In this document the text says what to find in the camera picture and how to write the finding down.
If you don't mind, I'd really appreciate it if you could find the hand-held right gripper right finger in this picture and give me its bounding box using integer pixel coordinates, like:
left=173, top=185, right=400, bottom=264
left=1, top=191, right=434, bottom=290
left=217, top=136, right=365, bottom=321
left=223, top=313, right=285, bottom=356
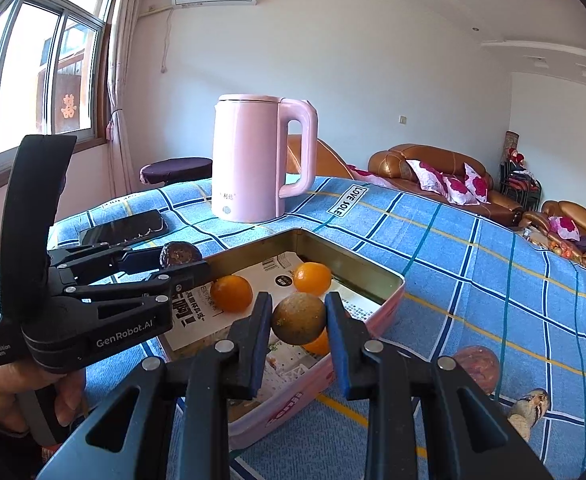
left=324, top=291, right=556, bottom=480

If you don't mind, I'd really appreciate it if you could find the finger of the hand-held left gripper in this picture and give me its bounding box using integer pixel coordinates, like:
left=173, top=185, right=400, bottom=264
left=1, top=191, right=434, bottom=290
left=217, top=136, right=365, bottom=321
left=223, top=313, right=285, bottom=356
left=60, top=259, right=214, bottom=321
left=48, top=242, right=166, bottom=286

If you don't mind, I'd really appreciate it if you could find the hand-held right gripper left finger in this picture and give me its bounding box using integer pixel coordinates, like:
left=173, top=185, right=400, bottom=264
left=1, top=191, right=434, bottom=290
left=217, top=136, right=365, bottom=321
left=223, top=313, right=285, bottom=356
left=36, top=291, right=274, bottom=480

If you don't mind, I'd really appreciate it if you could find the orange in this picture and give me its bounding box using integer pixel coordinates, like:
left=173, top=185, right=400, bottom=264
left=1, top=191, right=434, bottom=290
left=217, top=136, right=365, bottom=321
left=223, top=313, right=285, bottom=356
left=293, top=261, right=333, bottom=296
left=303, top=330, right=331, bottom=357
left=210, top=275, right=254, bottom=313

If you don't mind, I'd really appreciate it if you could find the wrinkled dark passion fruit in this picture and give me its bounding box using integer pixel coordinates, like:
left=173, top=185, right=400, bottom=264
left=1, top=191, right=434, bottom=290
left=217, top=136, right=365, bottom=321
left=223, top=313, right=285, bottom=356
left=159, top=241, right=205, bottom=271

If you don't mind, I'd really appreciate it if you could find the round brown fruit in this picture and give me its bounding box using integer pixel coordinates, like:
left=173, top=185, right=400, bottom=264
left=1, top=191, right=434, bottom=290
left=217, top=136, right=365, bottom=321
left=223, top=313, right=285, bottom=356
left=271, top=293, right=328, bottom=346

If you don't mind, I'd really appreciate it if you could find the pink tin box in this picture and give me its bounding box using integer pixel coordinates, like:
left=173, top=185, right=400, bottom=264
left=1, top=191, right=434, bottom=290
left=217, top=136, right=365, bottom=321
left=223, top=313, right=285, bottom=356
left=160, top=227, right=406, bottom=451

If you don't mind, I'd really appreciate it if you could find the person's left hand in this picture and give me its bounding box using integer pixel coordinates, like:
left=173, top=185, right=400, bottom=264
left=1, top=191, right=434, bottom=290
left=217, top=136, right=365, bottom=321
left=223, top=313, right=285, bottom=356
left=0, top=360, right=88, bottom=436

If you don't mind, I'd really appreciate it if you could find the black smartphone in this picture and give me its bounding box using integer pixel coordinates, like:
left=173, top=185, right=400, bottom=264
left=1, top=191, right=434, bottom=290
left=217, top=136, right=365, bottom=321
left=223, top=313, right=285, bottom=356
left=78, top=210, right=170, bottom=247

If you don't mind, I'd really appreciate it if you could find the purple round stool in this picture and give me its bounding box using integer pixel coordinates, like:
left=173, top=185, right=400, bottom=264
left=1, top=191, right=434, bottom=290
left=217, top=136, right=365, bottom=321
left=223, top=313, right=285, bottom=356
left=140, top=157, right=214, bottom=187

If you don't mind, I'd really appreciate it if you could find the pink electric kettle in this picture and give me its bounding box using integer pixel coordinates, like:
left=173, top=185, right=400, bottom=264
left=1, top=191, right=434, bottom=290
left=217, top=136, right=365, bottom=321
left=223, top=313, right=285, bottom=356
left=210, top=94, right=319, bottom=223

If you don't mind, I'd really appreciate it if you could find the blue plaid tablecloth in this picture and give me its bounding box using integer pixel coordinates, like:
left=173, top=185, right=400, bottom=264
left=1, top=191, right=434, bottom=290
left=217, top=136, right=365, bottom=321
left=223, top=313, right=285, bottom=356
left=48, top=175, right=586, bottom=480

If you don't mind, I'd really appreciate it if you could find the smooth purple passion fruit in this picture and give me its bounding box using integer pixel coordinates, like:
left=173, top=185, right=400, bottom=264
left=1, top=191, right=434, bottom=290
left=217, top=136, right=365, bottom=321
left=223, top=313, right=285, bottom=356
left=452, top=345, right=501, bottom=396

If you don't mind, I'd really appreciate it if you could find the pale curtain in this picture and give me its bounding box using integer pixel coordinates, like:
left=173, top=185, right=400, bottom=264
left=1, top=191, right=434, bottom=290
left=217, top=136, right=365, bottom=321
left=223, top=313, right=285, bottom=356
left=107, top=0, right=146, bottom=196

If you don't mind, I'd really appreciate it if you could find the brown leather chair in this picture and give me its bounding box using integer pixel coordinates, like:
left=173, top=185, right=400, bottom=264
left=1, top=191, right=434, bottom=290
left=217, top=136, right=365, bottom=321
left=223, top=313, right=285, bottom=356
left=286, top=134, right=354, bottom=180

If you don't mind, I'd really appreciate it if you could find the white floral pillow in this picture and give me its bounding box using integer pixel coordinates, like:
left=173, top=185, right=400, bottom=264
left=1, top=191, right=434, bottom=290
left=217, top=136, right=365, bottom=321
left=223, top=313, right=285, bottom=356
left=464, top=162, right=491, bottom=203
left=405, top=159, right=448, bottom=196
left=548, top=216, right=581, bottom=241
left=440, top=175, right=478, bottom=206

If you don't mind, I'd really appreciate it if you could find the large brown leather sofa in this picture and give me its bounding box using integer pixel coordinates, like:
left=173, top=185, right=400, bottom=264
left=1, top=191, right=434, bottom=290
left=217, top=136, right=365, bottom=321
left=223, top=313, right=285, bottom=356
left=368, top=144, right=524, bottom=226

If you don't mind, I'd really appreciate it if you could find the window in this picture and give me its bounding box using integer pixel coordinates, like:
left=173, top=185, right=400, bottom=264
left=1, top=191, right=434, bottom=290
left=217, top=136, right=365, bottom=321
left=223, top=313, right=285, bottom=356
left=0, top=0, right=124, bottom=176

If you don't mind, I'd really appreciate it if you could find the coffee table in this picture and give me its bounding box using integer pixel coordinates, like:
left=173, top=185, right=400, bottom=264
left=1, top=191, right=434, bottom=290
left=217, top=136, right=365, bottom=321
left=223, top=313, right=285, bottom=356
left=520, top=227, right=574, bottom=256

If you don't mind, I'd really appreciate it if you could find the stack of dark chairs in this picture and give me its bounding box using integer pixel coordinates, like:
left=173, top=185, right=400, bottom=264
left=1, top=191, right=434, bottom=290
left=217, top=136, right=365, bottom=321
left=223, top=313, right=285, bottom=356
left=499, top=160, right=544, bottom=211

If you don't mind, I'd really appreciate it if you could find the small brown leather sofa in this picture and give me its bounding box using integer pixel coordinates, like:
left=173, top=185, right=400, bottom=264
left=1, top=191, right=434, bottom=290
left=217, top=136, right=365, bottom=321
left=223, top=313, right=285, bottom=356
left=523, top=200, right=586, bottom=281

